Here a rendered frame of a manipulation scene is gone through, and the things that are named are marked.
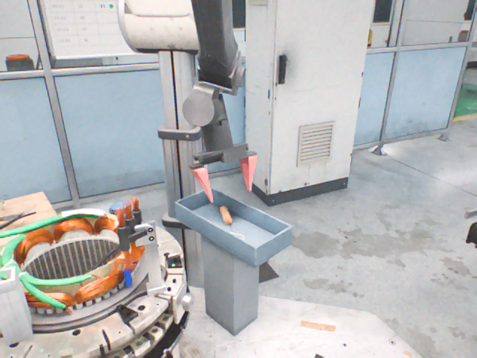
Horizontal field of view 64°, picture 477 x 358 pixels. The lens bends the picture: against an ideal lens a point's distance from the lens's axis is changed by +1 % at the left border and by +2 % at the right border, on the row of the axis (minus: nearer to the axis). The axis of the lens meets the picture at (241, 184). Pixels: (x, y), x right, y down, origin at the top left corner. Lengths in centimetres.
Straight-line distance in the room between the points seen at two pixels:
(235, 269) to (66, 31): 219
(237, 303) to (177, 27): 60
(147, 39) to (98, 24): 184
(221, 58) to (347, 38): 234
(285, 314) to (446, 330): 138
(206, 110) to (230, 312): 45
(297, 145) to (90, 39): 158
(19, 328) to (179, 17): 63
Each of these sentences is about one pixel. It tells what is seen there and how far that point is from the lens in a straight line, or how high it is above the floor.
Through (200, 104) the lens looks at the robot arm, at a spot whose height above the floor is 131.
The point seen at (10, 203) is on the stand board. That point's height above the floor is 106.
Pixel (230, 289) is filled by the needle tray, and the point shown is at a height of 91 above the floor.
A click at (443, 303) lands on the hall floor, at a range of 240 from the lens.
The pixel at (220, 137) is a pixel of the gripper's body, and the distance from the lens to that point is 73.
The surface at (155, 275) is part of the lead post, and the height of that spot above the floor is 113.
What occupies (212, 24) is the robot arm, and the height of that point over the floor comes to 143.
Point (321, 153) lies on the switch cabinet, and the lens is 307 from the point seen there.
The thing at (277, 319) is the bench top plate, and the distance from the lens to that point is 96.
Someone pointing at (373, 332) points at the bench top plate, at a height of 78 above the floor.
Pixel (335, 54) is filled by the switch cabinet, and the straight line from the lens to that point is 291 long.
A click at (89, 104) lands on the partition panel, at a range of 285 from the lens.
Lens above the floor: 146
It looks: 26 degrees down
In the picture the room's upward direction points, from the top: straight up
